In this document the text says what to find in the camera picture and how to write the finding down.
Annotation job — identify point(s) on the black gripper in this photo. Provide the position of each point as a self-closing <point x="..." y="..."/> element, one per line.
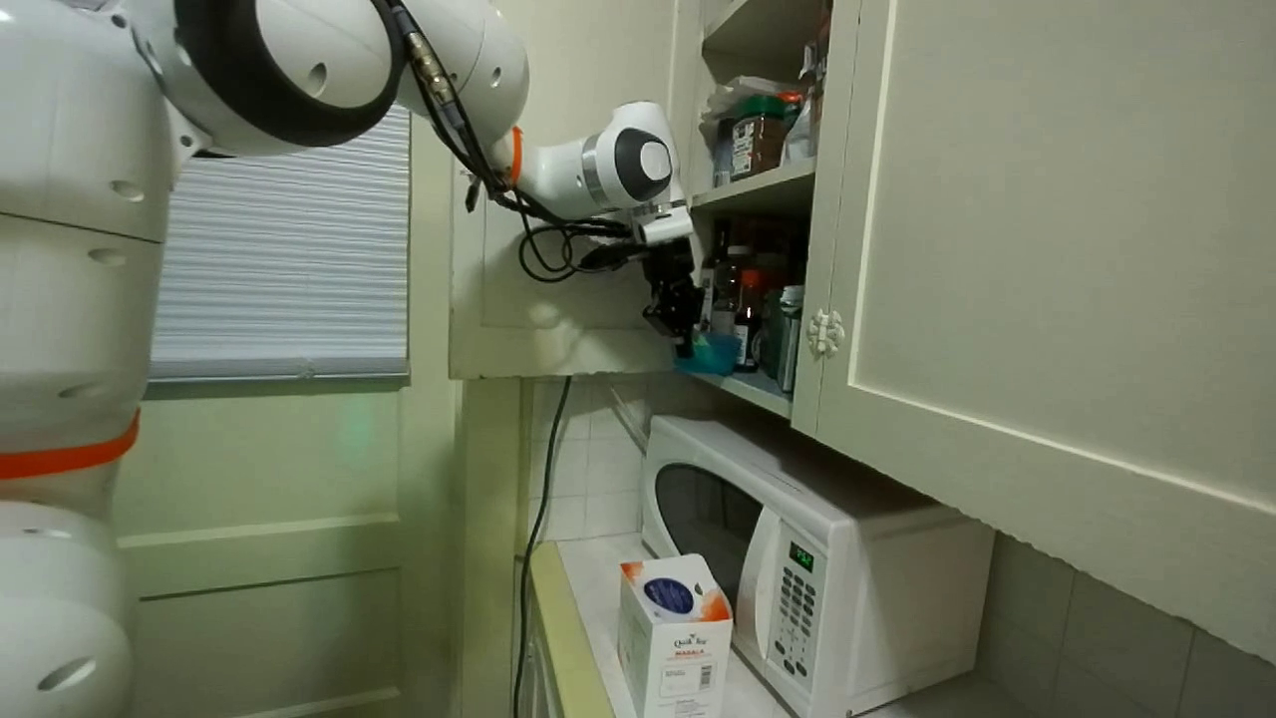
<point x="676" y="299"/>

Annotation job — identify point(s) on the teal blue bowl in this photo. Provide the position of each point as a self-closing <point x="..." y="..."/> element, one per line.
<point x="716" y="353"/>

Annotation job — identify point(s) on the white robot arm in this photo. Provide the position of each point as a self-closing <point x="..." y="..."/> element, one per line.
<point x="115" y="271"/>

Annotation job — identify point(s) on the cream upper cabinet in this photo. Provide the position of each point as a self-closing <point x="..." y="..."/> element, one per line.
<point x="748" y="94"/>

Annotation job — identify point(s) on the cream cabinet door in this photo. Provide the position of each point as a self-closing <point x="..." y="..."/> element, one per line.
<point x="1046" y="282"/>

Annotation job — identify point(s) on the dark sauce bottle red cap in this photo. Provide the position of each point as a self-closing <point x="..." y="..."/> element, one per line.
<point x="748" y="324"/>

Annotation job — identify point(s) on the white orange cotton swab box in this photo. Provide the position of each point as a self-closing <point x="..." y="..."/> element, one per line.
<point x="676" y="633"/>

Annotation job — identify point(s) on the white microwave oven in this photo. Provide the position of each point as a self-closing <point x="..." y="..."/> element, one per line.
<point x="846" y="589"/>

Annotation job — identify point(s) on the white window blind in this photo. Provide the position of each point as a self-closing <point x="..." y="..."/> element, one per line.
<point x="287" y="264"/>

